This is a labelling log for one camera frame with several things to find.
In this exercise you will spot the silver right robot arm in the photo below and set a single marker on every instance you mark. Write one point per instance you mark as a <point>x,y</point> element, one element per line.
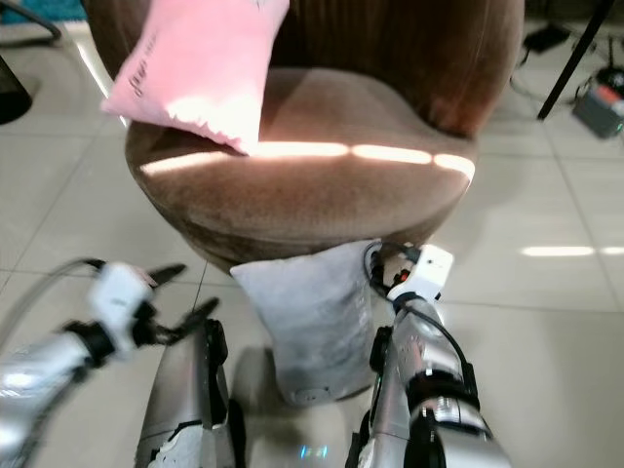
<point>439,390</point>

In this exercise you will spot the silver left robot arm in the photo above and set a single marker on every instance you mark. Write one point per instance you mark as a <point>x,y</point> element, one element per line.
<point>39,375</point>

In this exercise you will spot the grey square pillow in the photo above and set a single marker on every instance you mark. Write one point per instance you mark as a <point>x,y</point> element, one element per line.
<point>317,322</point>

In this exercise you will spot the brown round velvet sofa chair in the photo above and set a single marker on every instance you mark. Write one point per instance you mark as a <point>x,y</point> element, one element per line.
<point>361,107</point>

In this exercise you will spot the pink printed pillow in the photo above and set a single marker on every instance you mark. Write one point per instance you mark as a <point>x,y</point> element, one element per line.
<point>205,68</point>

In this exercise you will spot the silver left robot leg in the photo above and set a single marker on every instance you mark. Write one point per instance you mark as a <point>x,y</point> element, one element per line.
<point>185,400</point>

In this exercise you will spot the silver robot leg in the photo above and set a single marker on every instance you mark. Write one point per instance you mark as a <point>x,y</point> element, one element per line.
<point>385,409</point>
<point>185,400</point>

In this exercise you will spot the silver right robot leg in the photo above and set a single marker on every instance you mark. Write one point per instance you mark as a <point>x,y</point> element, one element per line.
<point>385,409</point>

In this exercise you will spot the grey box with red part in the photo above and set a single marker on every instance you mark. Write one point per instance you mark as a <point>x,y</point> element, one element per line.
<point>603,107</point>

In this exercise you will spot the black power adapter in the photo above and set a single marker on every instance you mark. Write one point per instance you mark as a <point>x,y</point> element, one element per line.
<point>546,39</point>

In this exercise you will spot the black slanted stand leg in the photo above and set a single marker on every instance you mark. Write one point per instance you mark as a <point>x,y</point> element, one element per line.
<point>573,58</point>

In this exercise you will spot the black curved chair leg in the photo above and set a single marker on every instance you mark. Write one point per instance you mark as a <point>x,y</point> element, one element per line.
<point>39,21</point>

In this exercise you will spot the teal rug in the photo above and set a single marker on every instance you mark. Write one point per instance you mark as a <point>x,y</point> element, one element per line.
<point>49,10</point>

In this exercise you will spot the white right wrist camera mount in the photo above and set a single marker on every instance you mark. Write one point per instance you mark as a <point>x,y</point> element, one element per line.
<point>424,271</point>

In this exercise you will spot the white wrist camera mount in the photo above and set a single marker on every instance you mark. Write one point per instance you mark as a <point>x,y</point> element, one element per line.
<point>424,271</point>
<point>122,292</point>

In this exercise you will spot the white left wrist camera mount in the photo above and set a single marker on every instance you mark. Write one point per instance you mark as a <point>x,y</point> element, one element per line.
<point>122,292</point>

